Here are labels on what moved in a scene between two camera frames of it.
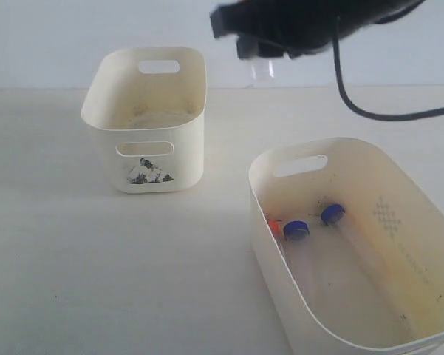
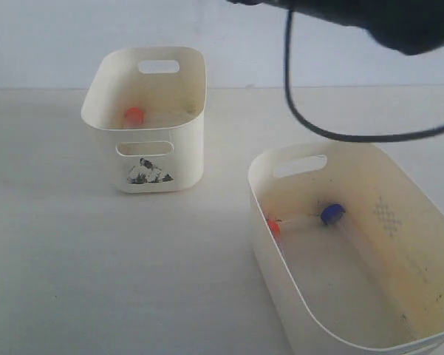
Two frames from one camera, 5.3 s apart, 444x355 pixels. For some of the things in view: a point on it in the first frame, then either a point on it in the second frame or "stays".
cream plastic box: (146, 106) stays
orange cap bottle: (259, 71) -> (137, 117)
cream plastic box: (355, 255) stays
